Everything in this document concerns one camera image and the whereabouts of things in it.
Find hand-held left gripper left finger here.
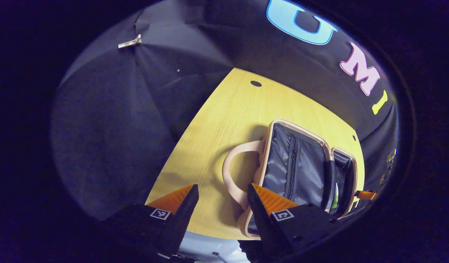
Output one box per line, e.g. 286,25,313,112
103,184,199,258

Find silver metal clip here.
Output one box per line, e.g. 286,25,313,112
118,34,142,49

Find pink suitcase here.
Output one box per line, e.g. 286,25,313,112
222,119,358,240

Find black backdrop cloth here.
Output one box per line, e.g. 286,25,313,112
51,0,399,223

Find green white skincare tube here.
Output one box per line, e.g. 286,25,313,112
331,182,341,215

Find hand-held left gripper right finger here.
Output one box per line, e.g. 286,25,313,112
246,183,343,263

